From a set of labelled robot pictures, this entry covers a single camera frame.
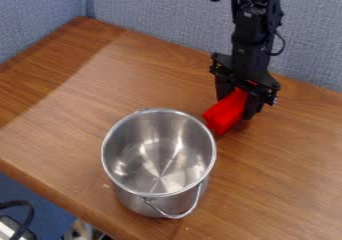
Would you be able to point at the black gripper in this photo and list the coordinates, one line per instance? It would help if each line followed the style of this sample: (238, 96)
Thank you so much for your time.
(245, 70)

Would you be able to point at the red rectangular block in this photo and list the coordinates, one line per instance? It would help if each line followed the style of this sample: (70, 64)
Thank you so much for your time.
(223, 114)

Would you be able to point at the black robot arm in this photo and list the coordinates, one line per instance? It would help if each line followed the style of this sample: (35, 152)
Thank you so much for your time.
(257, 42)

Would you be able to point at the grey box under table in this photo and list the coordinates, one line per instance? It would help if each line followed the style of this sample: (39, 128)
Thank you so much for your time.
(8, 228)

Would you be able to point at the metal pot with handle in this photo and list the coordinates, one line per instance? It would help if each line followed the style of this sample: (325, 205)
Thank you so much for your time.
(158, 156)

